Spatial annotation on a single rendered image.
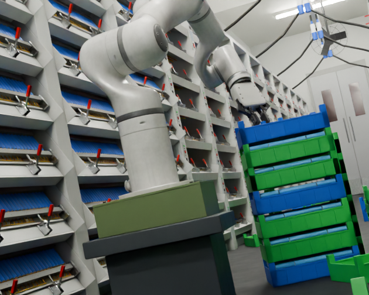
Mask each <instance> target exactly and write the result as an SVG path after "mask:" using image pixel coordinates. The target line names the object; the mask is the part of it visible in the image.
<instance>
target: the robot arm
mask: <svg viewBox="0 0 369 295"><path fill-rule="evenodd" d="M132 12H133V17H132V19H131V21H130V23H127V24H126V25H122V26H120V27H117V28H115V29H111V30H109V31H106V32H104V33H101V34H99V35H96V36H94V37H92V38H90V39H88V40H87V41H86V42H85V43H84V44H83V45H82V47H81V50H80V67H81V69H82V71H83V73H84V75H85V76H86V77H87V78H88V79H89V80H90V81H91V82H92V83H94V84H95V85H96V86H97V87H98V88H100V89H101V90H102V91H103V92H104V93H105V94H106V95H107V97H108V98H109V99H110V101H111V103H112V106H113V109H114V112H115V117H116V120H117V125H118V131H119V136H120V139H121V144H122V149H123V153H124V158H125V162H126V166H127V171H128V176H129V180H128V181H127V180H126V181H125V189H126V191H131V192H132V193H128V194H124V195H121V196H119V200H120V199H123V198H128V197H133V196H136V195H141V194H146V193H150V192H154V191H158V190H163V189H166V188H171V187H176V186H181V185H184V184H189V182H193V183H194V180H186V181H179V176H178V173H177V168H176V163H175V158H174V155H173V150H172V145H171V142H170V137H169V132H168V127H167V124H166V119H165V114H164V111H163V106H162V102H161V100H160V96H159V94H158V93H157V91H155V90H154V89H152V88H148V87H140V86H135V85H130V83H129V82H127V80H126V76H127V75H129V74H132V73H136V72H138V71H141V70H144V69H147V68H150V67H152V66H155V65H157V64H158V63H160V62H161V61H162V60H163V59H164V58H165V57H166V55H167V53H168V50H169V46H168V40H167V38H166V35H165V34H166V33H167V32H168V31H170V30H171V29H173V28H174V27H176V26H177V25H179V24H181V23H183V22H184V21H187V22H188V23H189V25H190V26H191V28H192V29H193V31H194V33H195V34H196V36H197V37H198V38H199V43H198V45H197V47H196V51H195V53H194V67H195V69H196V72H197V74H198V76H199V77H200V79H201V80H202V82H203V84H204V85H205V86H206V87H207V88H209V89H213V88H216V87H218V86H219V85H221V84H222V83H225V82H226V83H227V85H228V87H229V89H230V93H231V97H232V99H233V102H234V104H235V107H236V109H237V111H238V112H239V113H241V114H244V115H246V116H247V117H248V118H249V119H251V121H252V123H253V124H254V126H255V125H259V124H260V123H261V121H266V123H269V122H270V120H269V118H268V116H267V114H266V112H267V109H268V108H269V107H270V105H269V104H268V103H266V101H265V99H264V97H263V95H262V94H261V92H260V91H259V89H258V88H257V87H256V85H255V84H254V83H253V82H251V77H250V76H249V74H248V72H247V70H246V69H245V67H244V65H243V63H242V62H241V60H240V58H239V56H238V54H237V53H236V51H235V49H234V48H233V47H232V46H230V45H225V46H222V47H220V48H218V49H217V50H216V51H215V52H214V54H213V60H214V61H215V63H214V64H213V65H212V66H210V67H207V61H208V58H209V57H210V55H211V54H212V52H213V51H214V50H215V49H216V48H217V47H218V46H219V44H220V43H221V42H222V41H223V40H224V36H225V34H224V31H223V28H222V27H221V25H220V23H219V21H218V20H217V18H216V16H215V14H214V12H213V11H212V9H211V7H210V5H209V4H208V2H207V1H206V0H136V1H135V3H134V6H133V10H132ZM261 110H262V111H261ZM255 112H258V113H259V115H260V116H261V117H260V119H261V121H260V120H259V118H258V116H257V114H256V113H255Z"/></svg>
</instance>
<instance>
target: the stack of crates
mask: <svg viewBox="0 0 369 295"><path fill-rule="evenodd" d="M332 135H333V140H334V145H335V148H336V153H337V158H338V161H339V166H340V170H341V175H342V179H343V183H344V188H345V191H346V196H347V201H348V206H349V209H350V214H351V218H352V222H353V227H354V231H355V234H356V239H357V244H358V249H359V252H360V255H363V254H365V250H364V245H363V240H362V237H361V232H360V227H359V224H358V219H357V215H356V210H355V207H354V202H353V198H352V194H351V189H350V185H349V180H348V177H347V172H346V167H345V164H344V159H343V155H342V151H341V146H340V142H339V137H338V134H337V132H334V133H332ZM316 157H319V156H316ZM311 158H315V157H311ZM311 158H308V159H311ZM302 160H306V159H302ZM297 161H301V160H297ZM297 161H294V162H297ZM288 163H292V162H288ZM283 164H287V163H283ZM277 165H281V164H277ZM277 165H274V166H277ZM269 167H272V166H269ZM263 168H267V167H263ZM263 168H260V169H263ZM321 179H323V178H321ZM315 180H318V179H315ZM310 181H312V180H310ZM304 182H307V181H304ZM304 182H301V183H304ZM295 184H298V183H295ZM290 185H293V184H290ZM290 185H287V186H290ZM281 187H284V186H281ZM276 188H279V187H276ZM274 189H275V188H270V189H267V190H264V192H265V193H266V192H269V191H275V190H274ZM275 213H279V211H277V212H272V213H269V215H270V214H275Z"/></svg>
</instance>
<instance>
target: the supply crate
mask: <svg viewBox="0 0 369 295"><path fill-rule="evenodd" d="M319 111H320V112H318V113H316V112H311V113H310V114H309V115H304V116H298V117H294V118H289V119H284V120H280V121H275V122H270V123H266V124H261V125H255V126H250V127H247V128H245V126H244V121H239V122H237V123H238V128H235V129H234V130H235V135H236V138H237V144H238V149H239V150H241V149H243V148H242V146H243V145H246V144H249V147H251V146H256V145H262V144H266V143H271V142H276V141H280V140H285V139H290V138H295V137H299V136H305V135H310V134H313V133H319V132H323V131H324V128H327V127H330V122H329V118H328V114H327V110H326V105H325V104H320V105H319Z"/></svg>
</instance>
